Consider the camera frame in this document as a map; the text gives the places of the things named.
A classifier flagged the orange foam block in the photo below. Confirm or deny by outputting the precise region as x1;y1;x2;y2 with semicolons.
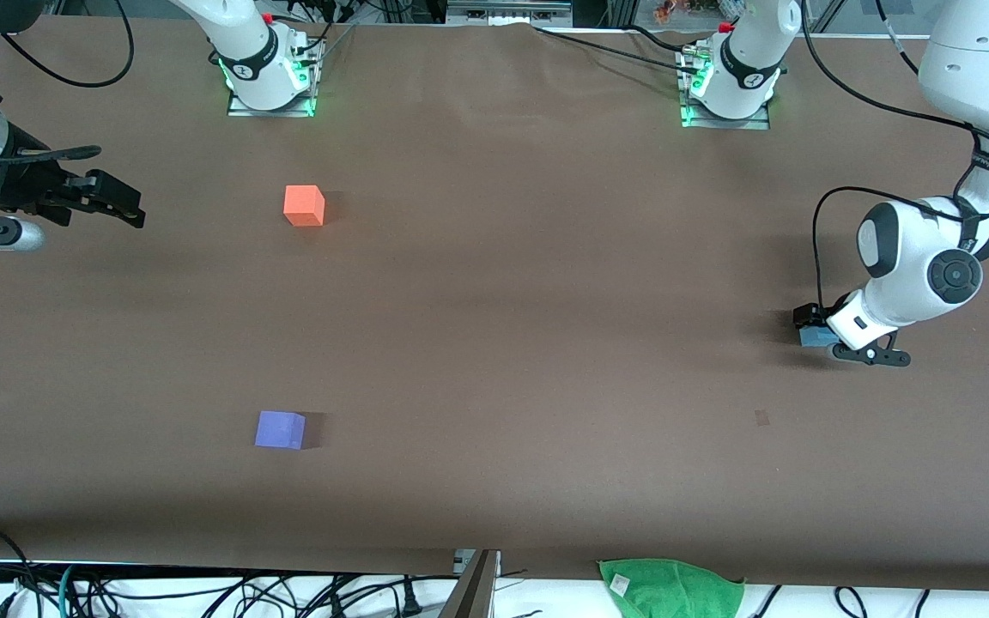
283;185;326;227

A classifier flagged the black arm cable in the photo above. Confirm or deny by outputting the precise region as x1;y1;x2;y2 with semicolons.
0;0;135;166
802;0;989;312

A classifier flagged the aluminium profile bar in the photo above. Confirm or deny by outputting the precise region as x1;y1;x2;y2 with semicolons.
438;549;501;618

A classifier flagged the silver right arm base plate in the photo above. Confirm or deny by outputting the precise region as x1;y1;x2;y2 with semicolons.
227;36;319;118

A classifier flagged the purple foam block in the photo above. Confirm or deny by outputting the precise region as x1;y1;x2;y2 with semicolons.
255;410;306;451

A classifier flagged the short black table cable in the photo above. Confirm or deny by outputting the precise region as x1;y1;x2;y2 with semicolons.
625;24;691;52

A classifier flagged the black cable with plug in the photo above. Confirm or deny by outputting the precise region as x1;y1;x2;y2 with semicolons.
323;573;461;618

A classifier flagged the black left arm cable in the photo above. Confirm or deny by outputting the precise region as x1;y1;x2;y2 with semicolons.
802;0;989;312

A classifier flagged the long black table cable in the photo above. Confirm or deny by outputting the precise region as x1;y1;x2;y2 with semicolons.
532;26;703;76

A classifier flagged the green cloth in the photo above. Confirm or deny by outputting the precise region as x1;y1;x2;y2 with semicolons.
598;559;746;618

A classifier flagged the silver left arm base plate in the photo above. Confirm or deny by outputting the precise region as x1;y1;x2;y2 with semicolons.
680;45;772;130

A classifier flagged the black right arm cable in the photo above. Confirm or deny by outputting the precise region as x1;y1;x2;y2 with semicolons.
0;0;135;166

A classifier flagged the brown paper table cover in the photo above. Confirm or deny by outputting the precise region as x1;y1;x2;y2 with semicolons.
0;15;989;593

